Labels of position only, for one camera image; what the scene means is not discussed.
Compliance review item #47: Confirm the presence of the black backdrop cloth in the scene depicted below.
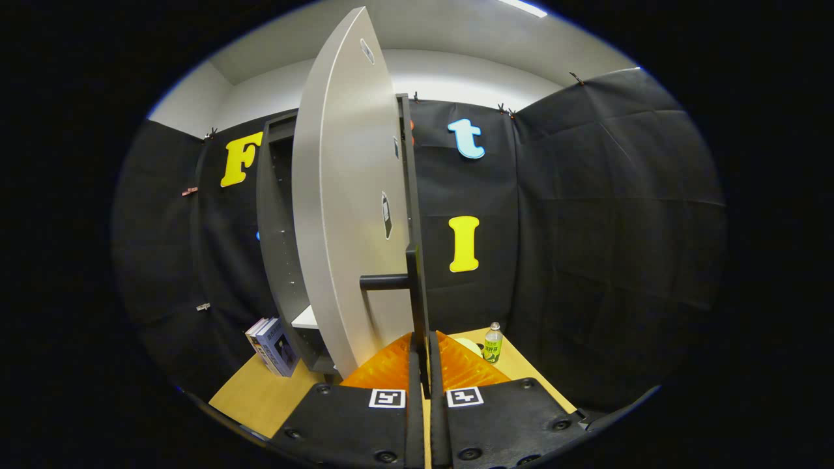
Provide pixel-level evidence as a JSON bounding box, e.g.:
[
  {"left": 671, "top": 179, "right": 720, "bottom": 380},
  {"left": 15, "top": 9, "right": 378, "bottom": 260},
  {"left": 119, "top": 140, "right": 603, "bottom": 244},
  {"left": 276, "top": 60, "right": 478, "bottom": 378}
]
[{"left": 111, "top": 67, "right": 727, "bottom": 418}]

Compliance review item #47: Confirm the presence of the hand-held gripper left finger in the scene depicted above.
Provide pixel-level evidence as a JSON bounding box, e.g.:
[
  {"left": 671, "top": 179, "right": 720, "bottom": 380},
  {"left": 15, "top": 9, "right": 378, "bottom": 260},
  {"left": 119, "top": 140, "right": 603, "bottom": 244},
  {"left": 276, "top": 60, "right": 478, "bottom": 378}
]
[{"left": 269, "top": 332, "right": 426, "bottom": 469}]

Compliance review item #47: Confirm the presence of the beige shoe cabinet door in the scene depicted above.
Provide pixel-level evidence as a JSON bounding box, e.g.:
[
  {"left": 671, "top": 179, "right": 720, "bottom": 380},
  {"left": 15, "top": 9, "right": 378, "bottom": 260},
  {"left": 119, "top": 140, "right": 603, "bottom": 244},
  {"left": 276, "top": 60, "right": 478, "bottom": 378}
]
[{"left": 291, "top": 7, "right": 427, "bottom": 391}]

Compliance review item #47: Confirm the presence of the white book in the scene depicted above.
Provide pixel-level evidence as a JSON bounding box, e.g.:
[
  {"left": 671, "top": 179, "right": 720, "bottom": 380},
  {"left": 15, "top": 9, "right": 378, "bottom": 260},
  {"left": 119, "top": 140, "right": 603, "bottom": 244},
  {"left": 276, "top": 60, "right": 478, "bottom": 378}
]
[{"left": 245, "top": 317, "right": 278, "bottom": 372}]

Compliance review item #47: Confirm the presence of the grey shoe cabinet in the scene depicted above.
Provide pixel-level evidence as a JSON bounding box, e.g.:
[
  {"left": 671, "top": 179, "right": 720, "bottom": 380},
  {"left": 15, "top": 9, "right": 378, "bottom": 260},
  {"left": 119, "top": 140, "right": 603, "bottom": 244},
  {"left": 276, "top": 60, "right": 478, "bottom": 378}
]
[{"left": 256, "top": 93, "right": 431, "bottom": 377}]

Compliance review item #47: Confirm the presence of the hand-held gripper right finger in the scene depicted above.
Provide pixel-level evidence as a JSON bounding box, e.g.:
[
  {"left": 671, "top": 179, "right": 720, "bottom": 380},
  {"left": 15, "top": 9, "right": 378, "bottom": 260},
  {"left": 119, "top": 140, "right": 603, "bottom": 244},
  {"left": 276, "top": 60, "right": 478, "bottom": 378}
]
[{"left": 429, "top": 330, "right": 588, "bottom": 469}]

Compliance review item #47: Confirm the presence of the long ceiling light strip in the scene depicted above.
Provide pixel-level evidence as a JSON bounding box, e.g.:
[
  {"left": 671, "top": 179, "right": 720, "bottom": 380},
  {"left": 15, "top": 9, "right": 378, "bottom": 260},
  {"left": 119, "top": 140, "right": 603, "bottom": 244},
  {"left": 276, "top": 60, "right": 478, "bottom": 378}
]
[{"left": 498, "top": 0, "right": 548, "bottom": 18}]

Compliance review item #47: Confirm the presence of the green label drink bottle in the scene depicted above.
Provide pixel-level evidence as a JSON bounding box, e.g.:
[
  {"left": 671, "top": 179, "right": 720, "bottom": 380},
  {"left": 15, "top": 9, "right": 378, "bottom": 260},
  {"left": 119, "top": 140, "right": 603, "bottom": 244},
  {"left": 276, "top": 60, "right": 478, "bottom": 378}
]
[{"left": 483, "top": 321, "right": 504, "bottom": 364}]

